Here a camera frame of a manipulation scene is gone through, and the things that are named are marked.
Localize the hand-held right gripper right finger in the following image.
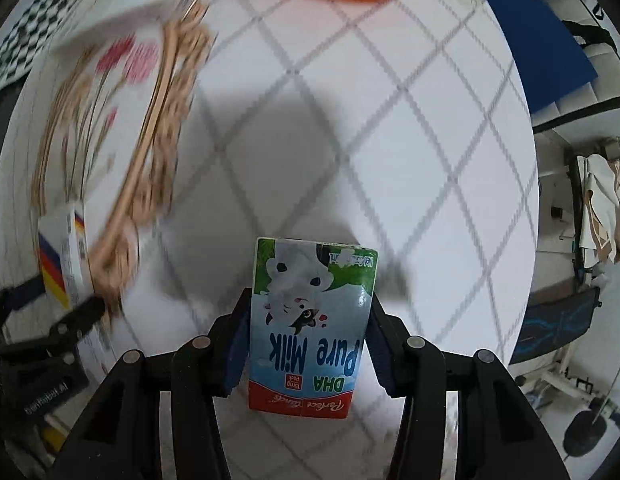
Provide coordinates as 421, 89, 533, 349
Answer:
367, 292, 573, 480

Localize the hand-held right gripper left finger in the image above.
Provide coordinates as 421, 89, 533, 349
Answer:
47, 287, 253, 480

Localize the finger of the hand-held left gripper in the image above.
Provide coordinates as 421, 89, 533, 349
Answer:
0, 270, 45, 316
47, 294, 106, 356

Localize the white striped medicine box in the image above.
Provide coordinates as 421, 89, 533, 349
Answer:
37, 202, 93, 311

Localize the green white milk carton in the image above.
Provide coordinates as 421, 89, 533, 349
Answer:
246, 237, 379, 420

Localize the black blue padded bench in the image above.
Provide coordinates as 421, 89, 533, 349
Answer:
510, 287, 603, 401

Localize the black round stand base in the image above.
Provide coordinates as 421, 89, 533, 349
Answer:
562, 407, 611, 458

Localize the table with patterned cloth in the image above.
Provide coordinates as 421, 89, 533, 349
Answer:
0, 0, 538, 480

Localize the black white checkered cloth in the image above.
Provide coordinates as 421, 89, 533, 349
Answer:
0, 0, 75, 96

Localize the cream cloth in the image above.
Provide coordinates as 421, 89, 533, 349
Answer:
577, 154, 620, 266

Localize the long white box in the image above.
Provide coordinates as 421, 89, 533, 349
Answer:
52, 0, 201, 56

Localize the black frame white chair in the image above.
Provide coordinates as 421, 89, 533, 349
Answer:
532, 0, 620, 133

